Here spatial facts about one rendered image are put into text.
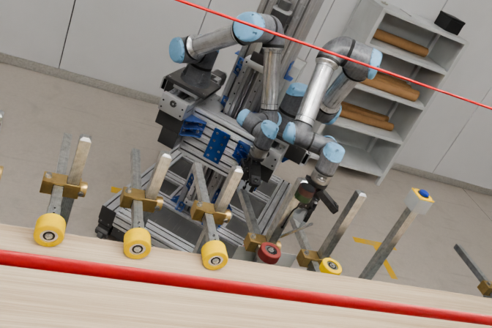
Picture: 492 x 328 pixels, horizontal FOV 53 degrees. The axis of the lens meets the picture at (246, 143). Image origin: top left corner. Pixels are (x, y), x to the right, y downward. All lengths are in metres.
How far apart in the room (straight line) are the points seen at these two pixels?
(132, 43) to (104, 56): 0.26
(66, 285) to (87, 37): 3.09
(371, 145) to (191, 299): 3.94
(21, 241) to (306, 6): 1.60
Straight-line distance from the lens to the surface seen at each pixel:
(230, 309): 1.54
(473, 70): 5.40
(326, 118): 2.33
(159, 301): 1.47
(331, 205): 1.88
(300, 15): 2.42
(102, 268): 0.29
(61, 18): 4.28
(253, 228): 1.95
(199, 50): 2.23
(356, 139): 5.17
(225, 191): 1.70
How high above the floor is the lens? 1.95
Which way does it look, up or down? 26 degrees down
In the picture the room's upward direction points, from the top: 25 degrees clockwise
